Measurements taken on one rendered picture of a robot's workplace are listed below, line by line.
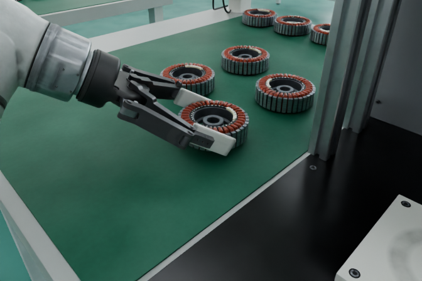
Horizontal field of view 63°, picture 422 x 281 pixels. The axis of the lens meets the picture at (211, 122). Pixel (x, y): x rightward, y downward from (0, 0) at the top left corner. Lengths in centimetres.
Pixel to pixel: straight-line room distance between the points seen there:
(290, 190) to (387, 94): 25
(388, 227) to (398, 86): 26
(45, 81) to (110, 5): 110
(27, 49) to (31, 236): 21
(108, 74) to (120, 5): 111
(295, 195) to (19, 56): 36
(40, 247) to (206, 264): 19
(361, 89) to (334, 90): 11
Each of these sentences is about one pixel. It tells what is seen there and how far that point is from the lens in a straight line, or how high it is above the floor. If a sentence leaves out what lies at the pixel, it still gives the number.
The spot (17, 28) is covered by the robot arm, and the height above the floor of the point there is 95.
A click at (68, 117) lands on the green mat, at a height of 75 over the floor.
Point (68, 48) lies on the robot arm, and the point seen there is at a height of 93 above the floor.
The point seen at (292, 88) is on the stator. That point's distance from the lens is 68.
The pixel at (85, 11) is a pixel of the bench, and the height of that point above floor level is 74.
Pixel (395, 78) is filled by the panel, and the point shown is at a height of 85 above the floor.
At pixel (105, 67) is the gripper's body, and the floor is 90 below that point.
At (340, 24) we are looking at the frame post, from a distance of 44.
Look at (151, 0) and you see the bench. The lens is 164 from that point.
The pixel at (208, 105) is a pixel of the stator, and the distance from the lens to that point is 57.
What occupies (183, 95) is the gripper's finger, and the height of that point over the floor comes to 81.
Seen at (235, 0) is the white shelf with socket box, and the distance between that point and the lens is 133.
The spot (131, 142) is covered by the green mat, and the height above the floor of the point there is 75.
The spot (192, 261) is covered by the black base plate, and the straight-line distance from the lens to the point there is 37.
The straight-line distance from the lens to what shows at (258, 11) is 123.
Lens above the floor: 107
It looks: 31 degrees down
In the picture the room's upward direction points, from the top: straight up
